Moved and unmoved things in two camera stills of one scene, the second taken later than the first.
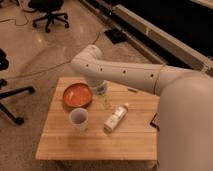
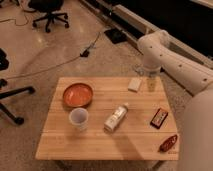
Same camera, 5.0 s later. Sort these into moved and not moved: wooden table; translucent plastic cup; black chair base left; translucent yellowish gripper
Moved: translucent yellowish gripper
Not moved: wooden table; translucent plastic cup; black chair base left
